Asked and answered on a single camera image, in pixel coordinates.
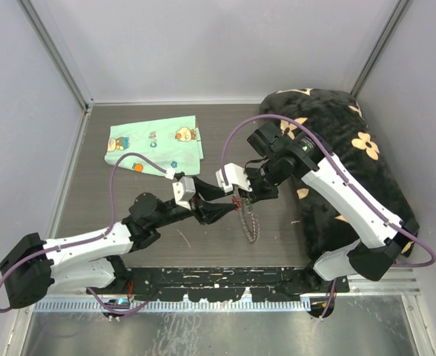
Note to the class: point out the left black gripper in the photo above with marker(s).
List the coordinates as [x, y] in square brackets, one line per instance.
[205, 211]

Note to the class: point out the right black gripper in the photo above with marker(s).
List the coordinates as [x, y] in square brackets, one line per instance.
[256, 194]

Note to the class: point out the metal keyring disc with rings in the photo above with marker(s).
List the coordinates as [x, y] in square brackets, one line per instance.
[248, 219]

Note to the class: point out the red key tag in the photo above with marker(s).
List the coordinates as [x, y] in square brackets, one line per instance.
[236, 203]

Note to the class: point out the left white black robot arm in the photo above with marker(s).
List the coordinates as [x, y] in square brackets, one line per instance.
[35, 267]

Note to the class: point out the green cartoon print cloth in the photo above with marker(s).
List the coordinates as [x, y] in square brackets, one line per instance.
[172, 143]

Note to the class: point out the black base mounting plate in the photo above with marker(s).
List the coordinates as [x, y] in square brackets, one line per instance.
[273, 284]

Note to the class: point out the black floral plush pillow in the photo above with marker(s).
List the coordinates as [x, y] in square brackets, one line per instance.
[337, 118]

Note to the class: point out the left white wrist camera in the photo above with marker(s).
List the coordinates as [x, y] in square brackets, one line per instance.
[184, 190]

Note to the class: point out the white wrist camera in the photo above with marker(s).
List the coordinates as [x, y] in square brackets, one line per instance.
[184, 190]
[233, 176]

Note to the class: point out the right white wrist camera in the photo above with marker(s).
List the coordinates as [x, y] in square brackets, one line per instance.
[233, 176]

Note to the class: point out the white slotted cable duct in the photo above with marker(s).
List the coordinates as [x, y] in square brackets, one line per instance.
[86, 304]

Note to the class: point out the right aluminium frame post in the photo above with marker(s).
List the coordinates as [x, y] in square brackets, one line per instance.
[389, 28]

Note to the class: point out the aluminium frame post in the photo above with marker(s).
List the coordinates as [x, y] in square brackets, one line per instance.
[389, 28]
[43, 22]

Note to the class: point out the left aluminium frame post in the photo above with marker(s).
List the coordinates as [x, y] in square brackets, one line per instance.
[43, 22]

